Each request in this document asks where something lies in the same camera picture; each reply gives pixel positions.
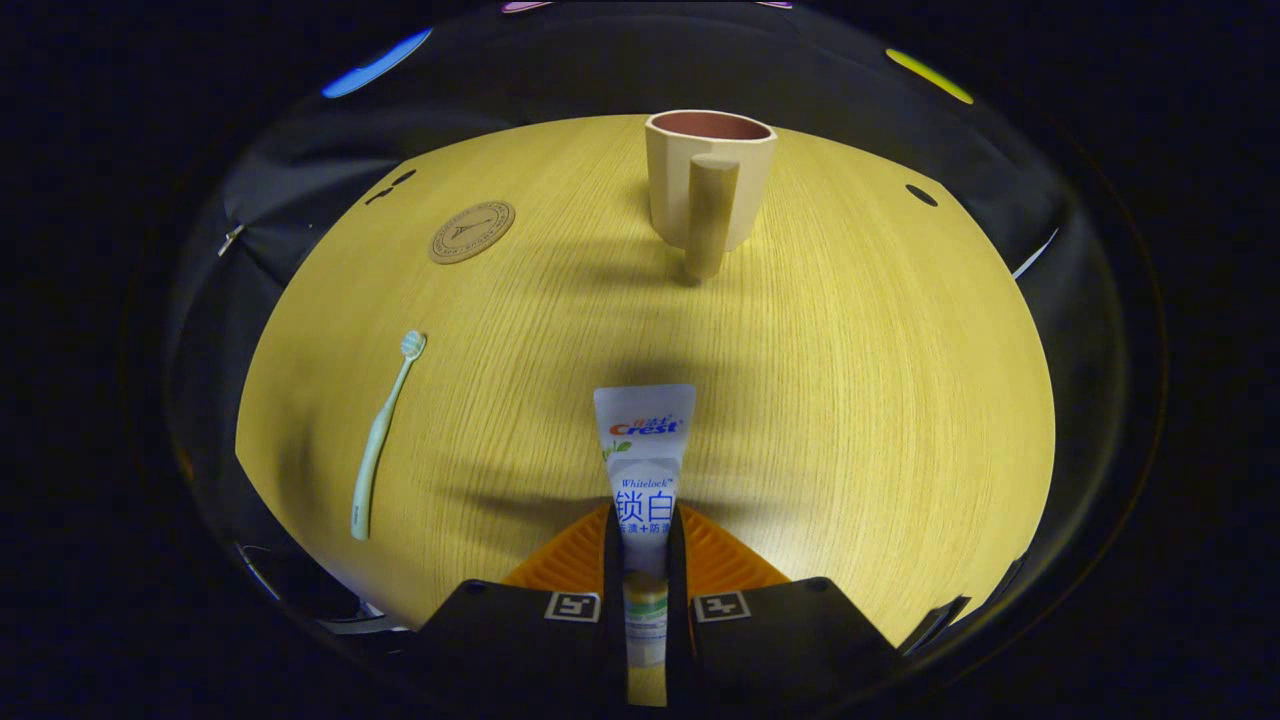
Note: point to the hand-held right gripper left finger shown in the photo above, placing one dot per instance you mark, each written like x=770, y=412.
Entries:
x=613, y=570

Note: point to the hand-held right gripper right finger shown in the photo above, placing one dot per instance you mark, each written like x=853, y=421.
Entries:
x=677, y=570

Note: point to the white toothpaste tube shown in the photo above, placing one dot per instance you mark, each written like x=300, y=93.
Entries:
x=645, y=450

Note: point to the pale green toothbrush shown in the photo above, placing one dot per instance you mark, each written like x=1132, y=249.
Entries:
x=380, y=440

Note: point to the round brown coaster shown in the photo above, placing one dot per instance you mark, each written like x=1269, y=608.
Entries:
x=472, y=232

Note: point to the beige cup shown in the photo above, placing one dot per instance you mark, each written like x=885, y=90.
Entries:
x=680, y=190

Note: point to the black backdrop cloth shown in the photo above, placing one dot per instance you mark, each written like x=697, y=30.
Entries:
x=560, y=80

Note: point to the silver metal cloth clip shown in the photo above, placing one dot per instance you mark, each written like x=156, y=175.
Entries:
x=231, y=239

